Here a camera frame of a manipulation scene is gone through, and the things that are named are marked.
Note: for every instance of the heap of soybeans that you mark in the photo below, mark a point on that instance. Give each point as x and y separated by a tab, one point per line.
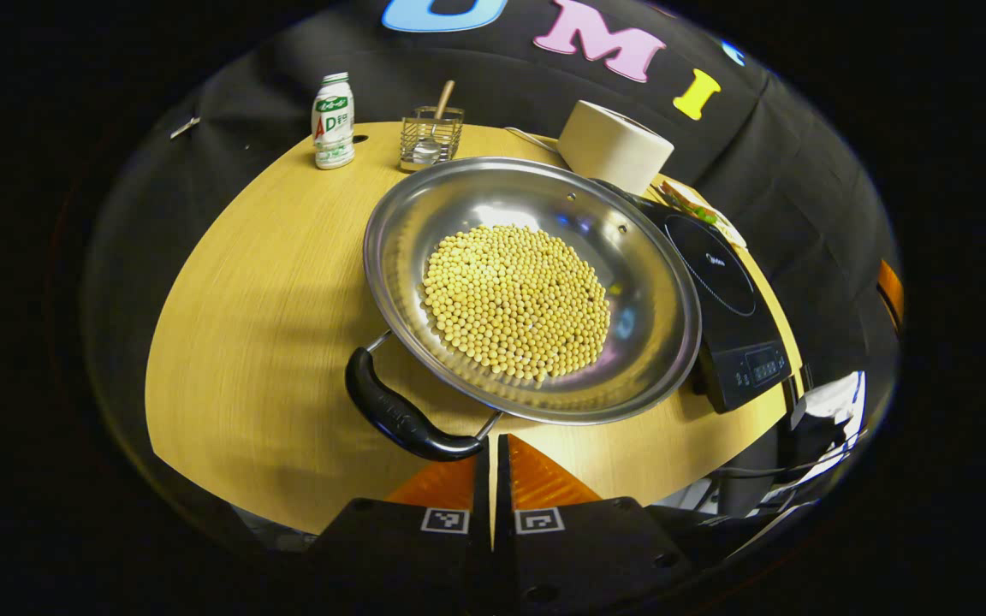
514	299

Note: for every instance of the black induction cooktop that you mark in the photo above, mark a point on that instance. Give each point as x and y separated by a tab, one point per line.
724	291

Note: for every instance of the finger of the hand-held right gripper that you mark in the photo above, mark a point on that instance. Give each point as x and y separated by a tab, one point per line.
890	291

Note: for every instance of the white toaster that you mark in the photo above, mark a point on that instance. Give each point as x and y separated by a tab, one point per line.
613	145

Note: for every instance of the wooden spoon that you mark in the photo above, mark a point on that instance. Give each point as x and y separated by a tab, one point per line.
444	94

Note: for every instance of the silver cloth clip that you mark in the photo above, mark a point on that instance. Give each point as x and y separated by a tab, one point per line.
185	127

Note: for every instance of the white green-label drink bottle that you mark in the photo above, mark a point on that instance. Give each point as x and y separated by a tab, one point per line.
333	120

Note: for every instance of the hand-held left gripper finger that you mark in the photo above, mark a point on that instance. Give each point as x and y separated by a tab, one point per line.
502	496
483	492

